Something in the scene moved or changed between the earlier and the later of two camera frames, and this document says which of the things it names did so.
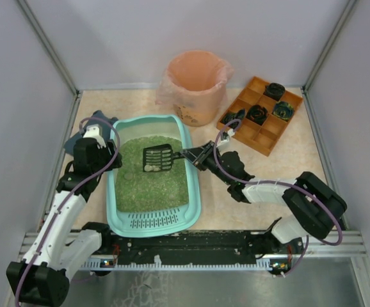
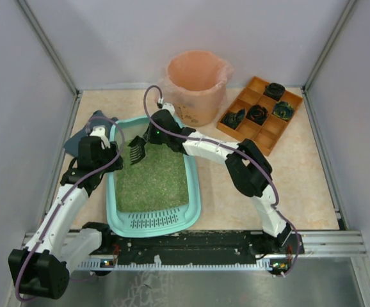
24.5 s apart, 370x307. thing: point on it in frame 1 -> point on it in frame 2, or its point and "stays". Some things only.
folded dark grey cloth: (97, 118) stays
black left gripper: (109, 158) stays
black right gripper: (202, 157) -> (147, 137)
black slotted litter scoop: (159, 158) -> (137, 149)
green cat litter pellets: (139, 191) stays
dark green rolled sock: (238, 114) stays
